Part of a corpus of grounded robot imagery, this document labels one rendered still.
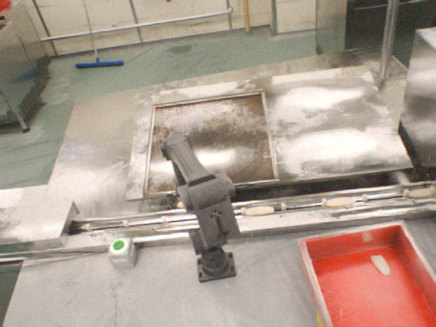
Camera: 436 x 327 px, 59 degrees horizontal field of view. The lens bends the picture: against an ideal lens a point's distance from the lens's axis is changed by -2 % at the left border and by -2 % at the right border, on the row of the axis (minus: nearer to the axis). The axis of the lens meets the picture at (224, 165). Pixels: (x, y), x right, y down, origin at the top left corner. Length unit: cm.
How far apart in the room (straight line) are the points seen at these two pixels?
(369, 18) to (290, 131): 150
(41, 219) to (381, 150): 125
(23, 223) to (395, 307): 124
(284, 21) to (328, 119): 313
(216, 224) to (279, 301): 46
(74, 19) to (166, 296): 430
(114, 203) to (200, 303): 58
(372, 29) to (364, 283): 205
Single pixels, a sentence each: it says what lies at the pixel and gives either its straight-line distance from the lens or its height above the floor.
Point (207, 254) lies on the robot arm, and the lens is 117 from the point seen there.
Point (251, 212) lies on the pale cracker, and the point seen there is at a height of 86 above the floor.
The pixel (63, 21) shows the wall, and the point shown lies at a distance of 524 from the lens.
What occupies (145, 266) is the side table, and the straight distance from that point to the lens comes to 135.
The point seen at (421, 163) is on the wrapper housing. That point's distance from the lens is 149.
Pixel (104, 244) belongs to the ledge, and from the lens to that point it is 141.
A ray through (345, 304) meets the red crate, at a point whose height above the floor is 82.
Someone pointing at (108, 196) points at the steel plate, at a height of 82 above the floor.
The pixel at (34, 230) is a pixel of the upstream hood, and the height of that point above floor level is 92.
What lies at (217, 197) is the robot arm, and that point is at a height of 130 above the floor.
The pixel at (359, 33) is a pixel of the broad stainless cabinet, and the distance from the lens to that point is 294.
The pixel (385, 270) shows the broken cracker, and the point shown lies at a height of 83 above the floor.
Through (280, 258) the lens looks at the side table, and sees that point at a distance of 128.
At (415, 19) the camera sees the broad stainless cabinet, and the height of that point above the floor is 76.
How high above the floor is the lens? 186
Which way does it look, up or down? 40 degrees down
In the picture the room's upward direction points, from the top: 10 degrees counter-clockwise
